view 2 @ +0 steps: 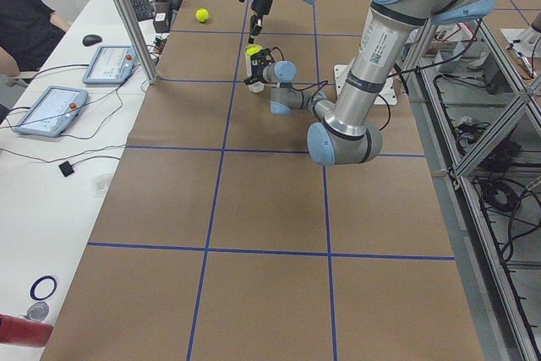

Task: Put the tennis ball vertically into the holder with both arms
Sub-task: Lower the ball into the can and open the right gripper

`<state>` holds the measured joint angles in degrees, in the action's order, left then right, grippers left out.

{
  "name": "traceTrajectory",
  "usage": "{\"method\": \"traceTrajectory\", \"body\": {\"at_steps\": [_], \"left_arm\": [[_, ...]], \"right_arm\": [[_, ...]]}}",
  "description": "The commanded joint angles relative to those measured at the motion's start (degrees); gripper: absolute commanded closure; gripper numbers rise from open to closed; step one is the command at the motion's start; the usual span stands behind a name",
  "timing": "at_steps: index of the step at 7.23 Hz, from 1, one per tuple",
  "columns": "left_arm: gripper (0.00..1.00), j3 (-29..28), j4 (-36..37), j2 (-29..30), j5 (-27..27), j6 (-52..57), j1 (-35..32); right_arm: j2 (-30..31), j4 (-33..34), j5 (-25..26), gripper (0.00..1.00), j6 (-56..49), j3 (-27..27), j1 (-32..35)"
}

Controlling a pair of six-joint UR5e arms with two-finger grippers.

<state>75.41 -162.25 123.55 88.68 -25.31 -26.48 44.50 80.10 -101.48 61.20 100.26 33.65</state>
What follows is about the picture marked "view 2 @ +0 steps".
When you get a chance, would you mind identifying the black keyboard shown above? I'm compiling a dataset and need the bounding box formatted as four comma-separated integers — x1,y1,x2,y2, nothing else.
129,0,154,21

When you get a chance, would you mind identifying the round metal lid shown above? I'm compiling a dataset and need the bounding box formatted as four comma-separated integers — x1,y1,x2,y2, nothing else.
25,301,50,322

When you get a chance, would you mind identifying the teach pendant tablet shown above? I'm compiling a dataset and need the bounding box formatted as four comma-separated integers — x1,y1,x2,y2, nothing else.
13,85,88,138
82,46,138,85

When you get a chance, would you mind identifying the clear tennis ball can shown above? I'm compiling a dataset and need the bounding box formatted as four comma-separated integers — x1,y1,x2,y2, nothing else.
244,44,265,94

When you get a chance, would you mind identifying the far teach pendant tablet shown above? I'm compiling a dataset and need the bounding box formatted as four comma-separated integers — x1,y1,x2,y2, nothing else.
82,46,138,85

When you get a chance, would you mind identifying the yellow tennis ball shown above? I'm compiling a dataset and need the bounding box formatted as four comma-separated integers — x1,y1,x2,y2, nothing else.
195,8,210,24
246,46,260,56

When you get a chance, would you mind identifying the black box with label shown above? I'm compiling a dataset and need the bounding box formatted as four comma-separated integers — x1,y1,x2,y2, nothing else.
153,1,172,34

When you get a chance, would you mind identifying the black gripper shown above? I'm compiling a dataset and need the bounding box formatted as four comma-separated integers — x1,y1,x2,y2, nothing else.
249,0,273,44
243,63,276,85

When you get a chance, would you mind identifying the near teach pendant tablet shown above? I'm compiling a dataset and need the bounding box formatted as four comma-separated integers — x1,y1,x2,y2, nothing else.
13,85,88,138

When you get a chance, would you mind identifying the black computer mouse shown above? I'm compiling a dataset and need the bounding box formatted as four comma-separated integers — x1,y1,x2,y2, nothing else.
81,34,102,46

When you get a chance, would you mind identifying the blue tape ring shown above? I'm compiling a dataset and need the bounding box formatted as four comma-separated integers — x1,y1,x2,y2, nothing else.
30,275,57,300

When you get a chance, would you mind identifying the red cylinder bottle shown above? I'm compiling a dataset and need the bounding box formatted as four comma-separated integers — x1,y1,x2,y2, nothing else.
1,315,53,347

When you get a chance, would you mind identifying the aluminium frame post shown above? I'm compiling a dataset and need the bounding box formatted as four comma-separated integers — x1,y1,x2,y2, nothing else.
113,0,158,85

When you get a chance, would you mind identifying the small black square puck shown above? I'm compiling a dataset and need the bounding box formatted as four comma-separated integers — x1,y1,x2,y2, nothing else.
58,161,74,178

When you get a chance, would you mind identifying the seated person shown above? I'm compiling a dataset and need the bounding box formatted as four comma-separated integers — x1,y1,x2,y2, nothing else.
1,0,70,77

